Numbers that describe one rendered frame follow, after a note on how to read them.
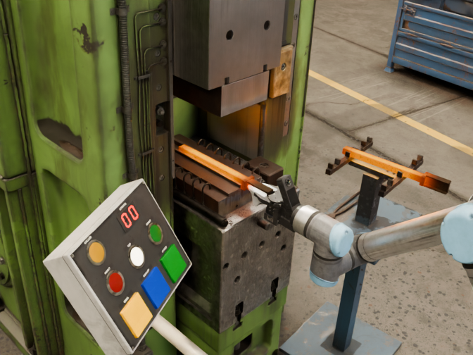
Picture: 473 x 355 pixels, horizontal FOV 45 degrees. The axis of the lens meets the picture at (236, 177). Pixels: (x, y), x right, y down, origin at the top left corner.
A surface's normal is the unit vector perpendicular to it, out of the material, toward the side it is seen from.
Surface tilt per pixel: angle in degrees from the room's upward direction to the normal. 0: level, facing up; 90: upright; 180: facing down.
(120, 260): 60
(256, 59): 90
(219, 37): 90
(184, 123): 90
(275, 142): 90
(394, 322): 0
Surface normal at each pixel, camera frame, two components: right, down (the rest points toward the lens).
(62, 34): -0.70, 0.33
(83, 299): -0.33, 0.48
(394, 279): 0.04, -0.86
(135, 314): 0.84, -0.25
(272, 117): 0.71, 0.39
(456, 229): -0.84, 0.15
